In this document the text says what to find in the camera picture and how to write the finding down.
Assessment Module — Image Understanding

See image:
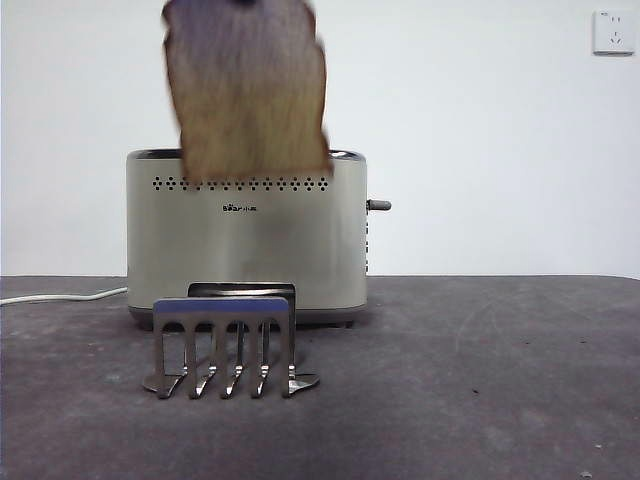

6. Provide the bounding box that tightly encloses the seeded bread slice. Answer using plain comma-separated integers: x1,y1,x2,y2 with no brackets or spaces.
161,0,335,184

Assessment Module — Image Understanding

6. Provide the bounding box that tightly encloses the cream and steel toaster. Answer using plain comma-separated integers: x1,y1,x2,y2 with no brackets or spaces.
124,148,371,331

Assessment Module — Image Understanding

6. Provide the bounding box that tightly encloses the steel toast rack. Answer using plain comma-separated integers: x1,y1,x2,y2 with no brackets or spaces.
142,281,321,400

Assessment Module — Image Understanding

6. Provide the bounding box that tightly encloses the white power cable with plug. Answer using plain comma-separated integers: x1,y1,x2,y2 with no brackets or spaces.
0,286,129,308

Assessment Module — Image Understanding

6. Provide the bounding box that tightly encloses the white wall socket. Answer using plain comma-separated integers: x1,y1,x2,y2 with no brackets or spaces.
592,9,637,57

